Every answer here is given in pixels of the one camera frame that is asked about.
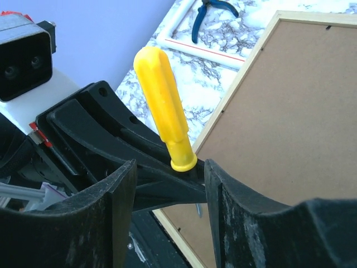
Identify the wooden picture frame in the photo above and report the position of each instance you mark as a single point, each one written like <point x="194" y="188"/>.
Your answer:
<point x="286" y="127"/>

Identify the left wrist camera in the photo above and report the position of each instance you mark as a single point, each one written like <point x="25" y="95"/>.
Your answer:
<point x="30" y="84"/>

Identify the small yellow screwdriver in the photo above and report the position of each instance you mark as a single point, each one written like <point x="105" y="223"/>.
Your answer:
<point x="157" y="81"/>

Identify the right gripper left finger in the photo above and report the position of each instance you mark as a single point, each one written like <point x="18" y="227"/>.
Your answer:
<point x="89" y="229"/>

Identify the white PVC pipe rack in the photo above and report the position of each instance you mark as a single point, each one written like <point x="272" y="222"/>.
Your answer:
<point x="165" y="40"/>

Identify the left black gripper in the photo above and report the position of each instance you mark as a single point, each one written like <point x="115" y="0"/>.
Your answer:
<point x="90" y="135"/>

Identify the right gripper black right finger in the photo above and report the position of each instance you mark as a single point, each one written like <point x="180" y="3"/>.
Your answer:
<point x="251" y="230"/>

